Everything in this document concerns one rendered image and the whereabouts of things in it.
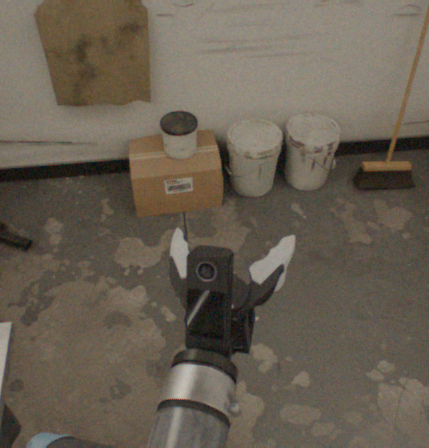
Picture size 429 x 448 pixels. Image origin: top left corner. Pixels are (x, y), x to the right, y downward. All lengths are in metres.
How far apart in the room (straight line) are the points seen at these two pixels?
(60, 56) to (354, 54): 1.56
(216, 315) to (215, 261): 0.06
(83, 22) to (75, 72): 0.26
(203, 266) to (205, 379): 0.11
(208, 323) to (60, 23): 2.30
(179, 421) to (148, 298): 2.16
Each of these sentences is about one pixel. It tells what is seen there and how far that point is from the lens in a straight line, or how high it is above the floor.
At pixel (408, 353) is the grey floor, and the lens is 2.63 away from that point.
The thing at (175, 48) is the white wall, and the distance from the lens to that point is 2.85.
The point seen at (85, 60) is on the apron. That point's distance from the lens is 2.82.
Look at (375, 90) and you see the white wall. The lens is 3.27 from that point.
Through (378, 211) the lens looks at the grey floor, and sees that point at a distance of 3.17.
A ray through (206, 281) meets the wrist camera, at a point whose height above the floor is 1.74.
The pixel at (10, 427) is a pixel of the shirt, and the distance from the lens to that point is 1.79.
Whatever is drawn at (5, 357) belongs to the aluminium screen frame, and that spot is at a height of 0.99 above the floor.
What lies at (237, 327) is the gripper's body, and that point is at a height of 1.66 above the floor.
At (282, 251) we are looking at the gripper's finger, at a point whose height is 1.69.
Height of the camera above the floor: 2.17
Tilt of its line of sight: 48 degrees down
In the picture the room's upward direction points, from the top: straight up
